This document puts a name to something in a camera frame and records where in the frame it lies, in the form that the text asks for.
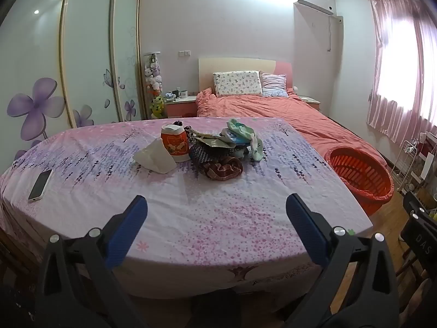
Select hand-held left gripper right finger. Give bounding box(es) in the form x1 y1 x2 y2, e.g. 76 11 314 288
286 193 400 328

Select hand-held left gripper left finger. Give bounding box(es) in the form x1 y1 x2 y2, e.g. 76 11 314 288
34 195 149 328

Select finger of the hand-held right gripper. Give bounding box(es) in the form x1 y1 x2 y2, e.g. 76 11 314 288
403 191 437 216

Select orange plastic basket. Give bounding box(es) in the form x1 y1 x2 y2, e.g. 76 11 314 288
324 146 394 216

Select black checkered mesh bag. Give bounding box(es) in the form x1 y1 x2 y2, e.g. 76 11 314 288
189 143 219 169

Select white smartphone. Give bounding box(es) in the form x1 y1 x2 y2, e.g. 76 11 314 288
28 169 54 202

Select orange white canister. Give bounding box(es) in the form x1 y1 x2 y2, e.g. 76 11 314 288
161 124 190 162

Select dark red cloth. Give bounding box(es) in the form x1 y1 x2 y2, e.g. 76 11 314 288
204 157 243 181

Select bed with salmon duvet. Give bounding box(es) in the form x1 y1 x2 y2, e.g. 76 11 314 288
196 88 386 168

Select silver foil packet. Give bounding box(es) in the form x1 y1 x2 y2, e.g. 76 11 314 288
194 133 236 149

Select yellow plush toy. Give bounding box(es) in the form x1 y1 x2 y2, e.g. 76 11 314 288
150 96 167 119

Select pink curtain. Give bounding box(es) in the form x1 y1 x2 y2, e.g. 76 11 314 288
366 0 437 144

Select pink white nightstand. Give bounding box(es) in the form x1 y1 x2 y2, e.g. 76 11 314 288
300 95 322 112
165 96 198 120

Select pink striped pillow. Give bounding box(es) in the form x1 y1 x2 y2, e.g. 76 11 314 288
259 71 289 98

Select white floral pillow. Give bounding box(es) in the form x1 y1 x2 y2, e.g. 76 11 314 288
212 71 263 98

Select floral sliding door wardrobe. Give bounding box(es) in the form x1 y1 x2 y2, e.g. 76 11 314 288
0 0 144 165

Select cream pink headboard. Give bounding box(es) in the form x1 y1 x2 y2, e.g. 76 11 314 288
198 58 293 96

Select white air conditioner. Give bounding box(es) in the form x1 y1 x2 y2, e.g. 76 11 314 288
295 0 334 16

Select white wire rack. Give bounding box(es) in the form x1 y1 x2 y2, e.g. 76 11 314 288
389 140 422 194

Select white wall conduit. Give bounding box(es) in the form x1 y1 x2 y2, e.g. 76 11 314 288
326 15 344 52

